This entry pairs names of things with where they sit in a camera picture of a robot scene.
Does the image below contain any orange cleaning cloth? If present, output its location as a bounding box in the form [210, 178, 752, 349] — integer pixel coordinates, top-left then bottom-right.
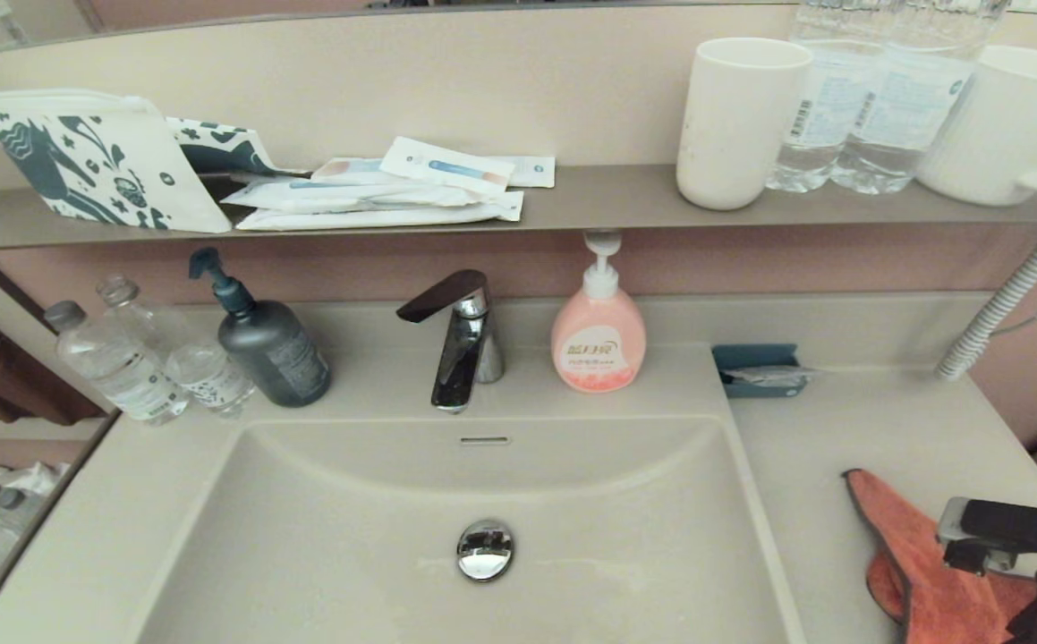
[842, 468, 1037, 644]

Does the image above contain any dark faucet lever handle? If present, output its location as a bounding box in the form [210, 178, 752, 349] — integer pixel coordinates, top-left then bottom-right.
[395, 270, 489, 324]

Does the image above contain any chrome sink drain stopper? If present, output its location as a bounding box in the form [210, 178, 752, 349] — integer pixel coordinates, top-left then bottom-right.
[456, 520, 515, 582]

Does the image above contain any chrome faucet body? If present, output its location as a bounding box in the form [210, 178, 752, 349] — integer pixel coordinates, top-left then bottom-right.
[431, 288, 506, 414]

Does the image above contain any beige sink basin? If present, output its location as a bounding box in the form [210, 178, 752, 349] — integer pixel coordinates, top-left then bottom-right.
[133, 414, 805, 644]

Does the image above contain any clear plastic wrapped item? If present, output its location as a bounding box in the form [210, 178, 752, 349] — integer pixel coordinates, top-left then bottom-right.
[722, 365, 819, 389]

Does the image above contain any blue soap tray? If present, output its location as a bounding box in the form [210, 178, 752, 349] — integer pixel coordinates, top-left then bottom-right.
[711, 343, 807, 399]

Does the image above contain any clear water bottle white label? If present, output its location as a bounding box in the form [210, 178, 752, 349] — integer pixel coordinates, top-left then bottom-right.
[765, 0, 888, 194]
[831, 0, 1009, 196]

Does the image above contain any pink hand soap pump bottle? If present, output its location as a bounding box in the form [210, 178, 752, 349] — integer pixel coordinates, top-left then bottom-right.
[551, 231, 647, 394]

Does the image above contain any white plastic tumbler cup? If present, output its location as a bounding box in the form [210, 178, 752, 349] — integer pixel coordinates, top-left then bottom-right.
[676, 38, 814, 212]

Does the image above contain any small white flat sachet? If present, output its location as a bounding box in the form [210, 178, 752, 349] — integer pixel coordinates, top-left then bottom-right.
[487, 157, 556, 190]

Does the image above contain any white sachet blue stripe print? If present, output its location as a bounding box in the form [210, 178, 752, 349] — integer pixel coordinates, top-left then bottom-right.
[379, 136, 515, 196]

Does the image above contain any dark grey pump bottle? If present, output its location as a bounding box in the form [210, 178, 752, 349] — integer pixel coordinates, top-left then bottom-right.
[189, 248, 332, 409]

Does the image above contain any pinkish white sachet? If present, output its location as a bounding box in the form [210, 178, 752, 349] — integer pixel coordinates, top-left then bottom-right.
[311, 158, 393, 185]

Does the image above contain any clear bottle blue patterned label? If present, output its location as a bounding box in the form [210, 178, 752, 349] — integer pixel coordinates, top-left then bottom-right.
[96, 275, 256, 419]

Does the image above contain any small white blue-print pouch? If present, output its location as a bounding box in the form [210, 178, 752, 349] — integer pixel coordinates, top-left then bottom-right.
[166, 117, 280, 177]

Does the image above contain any clear water bottle grey cap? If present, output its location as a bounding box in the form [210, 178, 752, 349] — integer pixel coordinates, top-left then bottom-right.
[43, 301, 189, 427]

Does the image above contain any large white blue-print pouch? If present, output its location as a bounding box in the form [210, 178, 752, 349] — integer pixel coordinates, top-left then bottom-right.
[0, 89, 233, 234]

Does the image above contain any white coiled cord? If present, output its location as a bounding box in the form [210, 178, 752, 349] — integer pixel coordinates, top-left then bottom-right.
[934, 226, 1037, 382]

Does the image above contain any white mug with handle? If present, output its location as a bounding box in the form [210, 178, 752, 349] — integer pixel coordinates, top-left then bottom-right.
[916, 45, 1037, 208]

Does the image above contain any grey wall shelf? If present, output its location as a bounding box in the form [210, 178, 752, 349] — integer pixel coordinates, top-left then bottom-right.
[0, 164, 1037, 254]

